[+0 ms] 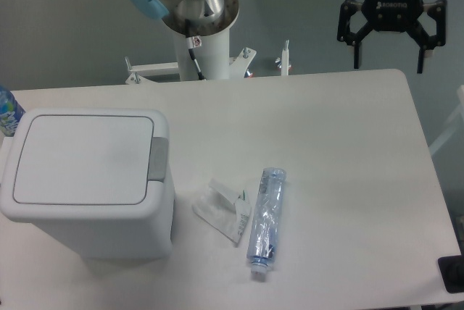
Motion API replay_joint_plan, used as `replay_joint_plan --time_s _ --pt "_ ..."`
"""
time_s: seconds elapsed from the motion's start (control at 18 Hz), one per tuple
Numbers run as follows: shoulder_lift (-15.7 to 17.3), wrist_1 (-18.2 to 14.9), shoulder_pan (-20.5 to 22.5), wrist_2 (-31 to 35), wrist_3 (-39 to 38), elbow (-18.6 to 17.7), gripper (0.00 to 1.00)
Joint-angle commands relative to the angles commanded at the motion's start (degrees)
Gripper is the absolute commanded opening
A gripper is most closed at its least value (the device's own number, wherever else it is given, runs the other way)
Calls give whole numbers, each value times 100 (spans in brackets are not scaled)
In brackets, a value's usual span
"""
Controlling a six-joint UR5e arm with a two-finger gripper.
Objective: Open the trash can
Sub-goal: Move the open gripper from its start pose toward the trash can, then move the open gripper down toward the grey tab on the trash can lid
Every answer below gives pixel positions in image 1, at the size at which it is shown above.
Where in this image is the crumpled white paper wrapper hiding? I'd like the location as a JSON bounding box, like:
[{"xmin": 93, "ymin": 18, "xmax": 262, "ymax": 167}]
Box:
[{"xmin": 191, "ymin": 178, "xmax": 252, "ymax": 247}]

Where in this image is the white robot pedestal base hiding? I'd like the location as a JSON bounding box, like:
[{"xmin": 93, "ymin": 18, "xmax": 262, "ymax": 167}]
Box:
[{"xmin": 124, "ymin": 25, "xmax": 293, "ymax": 85}]

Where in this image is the blue labelled bottle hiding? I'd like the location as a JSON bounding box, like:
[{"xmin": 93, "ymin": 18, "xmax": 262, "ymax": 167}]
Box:
[{"xmin": 1, "ymin": 86, "xmax": 25, "ymax": 137}]

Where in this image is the black clamp at table edge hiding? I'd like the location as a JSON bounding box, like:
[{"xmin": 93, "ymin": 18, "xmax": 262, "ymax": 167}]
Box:
[{"xmin": 438, "ymin": 255, "xmax": 463, "ymax": 294}]

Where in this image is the white push-lid trash can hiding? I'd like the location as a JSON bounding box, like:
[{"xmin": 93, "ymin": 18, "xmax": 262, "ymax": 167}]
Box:
[{"xmin": 1, "ymin": 108, "xmax": 175, "ymax": 259}]

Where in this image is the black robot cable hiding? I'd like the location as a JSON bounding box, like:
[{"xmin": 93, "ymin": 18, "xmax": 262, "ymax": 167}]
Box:
[{"xmin": 183, "ymin": 18, "xmax": 207, "ymax": 82}]

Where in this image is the crushed clear plastic bottle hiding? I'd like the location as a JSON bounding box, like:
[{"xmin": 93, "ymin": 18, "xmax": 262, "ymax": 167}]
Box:
[{"xmin": 246, "ymin": 167, "xmax": 286, "ymax": 281}]

